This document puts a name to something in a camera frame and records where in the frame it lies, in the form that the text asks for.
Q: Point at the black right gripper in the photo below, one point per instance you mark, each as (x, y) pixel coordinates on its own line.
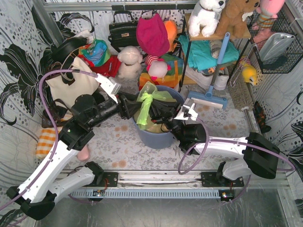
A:
(172, 116)

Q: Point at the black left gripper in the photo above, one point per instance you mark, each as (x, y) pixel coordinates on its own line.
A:
(123, 106)

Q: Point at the green trash bag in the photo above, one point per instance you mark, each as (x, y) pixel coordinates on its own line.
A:
(147, 95)

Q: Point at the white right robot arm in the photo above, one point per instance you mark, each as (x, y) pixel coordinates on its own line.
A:
(253, 155)

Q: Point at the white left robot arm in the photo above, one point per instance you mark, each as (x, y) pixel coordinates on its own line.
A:
(38, 195)

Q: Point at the rainbow striped bag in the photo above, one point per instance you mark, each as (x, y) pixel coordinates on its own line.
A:
(172, 77)

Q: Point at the blue trash bin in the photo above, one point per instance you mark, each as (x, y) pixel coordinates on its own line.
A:
(163, 139)

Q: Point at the cream canvas tote bag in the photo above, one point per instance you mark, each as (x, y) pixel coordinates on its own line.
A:
(83, 84)

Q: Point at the magenta cloth bag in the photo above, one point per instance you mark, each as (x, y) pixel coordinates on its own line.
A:
(152, 36)

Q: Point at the blue lint roller mop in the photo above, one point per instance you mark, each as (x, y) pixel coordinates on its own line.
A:
(208, 98)

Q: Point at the white pink plush doll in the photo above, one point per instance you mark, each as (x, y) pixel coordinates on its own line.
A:
(157, 68)

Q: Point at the red cloth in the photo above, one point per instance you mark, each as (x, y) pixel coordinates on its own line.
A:
(109, 68)

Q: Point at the white lamb plush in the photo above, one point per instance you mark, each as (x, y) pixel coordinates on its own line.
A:
(130, 58)

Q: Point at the teal folded cloth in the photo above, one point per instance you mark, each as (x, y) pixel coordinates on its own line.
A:
(200, 55)

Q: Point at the colourful scarf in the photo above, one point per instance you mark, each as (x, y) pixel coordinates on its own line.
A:
(95, 54)

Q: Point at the pink case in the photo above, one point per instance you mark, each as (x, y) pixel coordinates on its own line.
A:
(84, 154)

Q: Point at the beige chenille mop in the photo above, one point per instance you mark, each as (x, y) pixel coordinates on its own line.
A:
(242, 100)

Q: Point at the black leather handbag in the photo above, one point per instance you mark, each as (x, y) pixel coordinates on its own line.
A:
(123, 34)

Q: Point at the orange plush toy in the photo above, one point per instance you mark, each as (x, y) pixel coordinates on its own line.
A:
(172, 31)

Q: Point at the orange checked towel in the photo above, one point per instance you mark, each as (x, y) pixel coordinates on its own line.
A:
(45, 142)

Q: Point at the yellow duck plush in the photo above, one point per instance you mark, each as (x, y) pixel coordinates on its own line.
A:
(249, 73)

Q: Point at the black orange butterfly toy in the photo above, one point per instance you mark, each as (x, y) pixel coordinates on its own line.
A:
(261, 118)

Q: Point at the black hat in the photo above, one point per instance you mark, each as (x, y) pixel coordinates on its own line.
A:
(60, 53)

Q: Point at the white dog plush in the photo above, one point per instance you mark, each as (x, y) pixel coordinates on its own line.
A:
(205, 17)

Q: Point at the brown bear plush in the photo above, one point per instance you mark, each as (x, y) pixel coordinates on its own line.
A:
(232, 15)

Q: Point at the silver foil pouch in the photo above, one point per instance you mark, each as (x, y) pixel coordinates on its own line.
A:
(275, 45)

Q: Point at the pink plush toy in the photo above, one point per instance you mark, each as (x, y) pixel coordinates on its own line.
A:
(267, 13)

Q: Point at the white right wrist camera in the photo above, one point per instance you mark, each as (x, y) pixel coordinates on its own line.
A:
(187, 111)

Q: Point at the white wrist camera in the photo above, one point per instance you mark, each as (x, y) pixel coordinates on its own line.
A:
(187, 111)
(109, 85)

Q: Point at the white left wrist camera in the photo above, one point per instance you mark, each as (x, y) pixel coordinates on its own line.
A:
(109, 85)

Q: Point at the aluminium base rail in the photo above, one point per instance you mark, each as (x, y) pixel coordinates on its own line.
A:
(157, 184)

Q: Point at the black wire basket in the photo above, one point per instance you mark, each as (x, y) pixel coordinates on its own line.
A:
(286, 62)

